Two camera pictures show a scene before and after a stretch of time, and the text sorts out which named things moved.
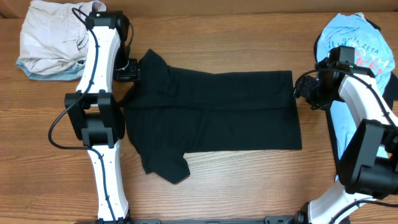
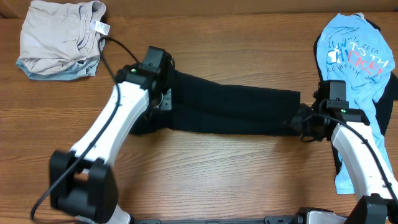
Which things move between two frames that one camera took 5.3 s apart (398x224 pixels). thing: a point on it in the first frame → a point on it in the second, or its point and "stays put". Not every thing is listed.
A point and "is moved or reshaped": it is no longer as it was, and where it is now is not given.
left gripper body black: (130, 72) → (166, 101)
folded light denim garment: (76, 73) stays put
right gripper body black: (318, 94) → (305, 122)
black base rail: (268, 219) stays put
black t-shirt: (169, 112) is moved or reshaped
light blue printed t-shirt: (372, 51) stays put
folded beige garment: (54, 36) stays put
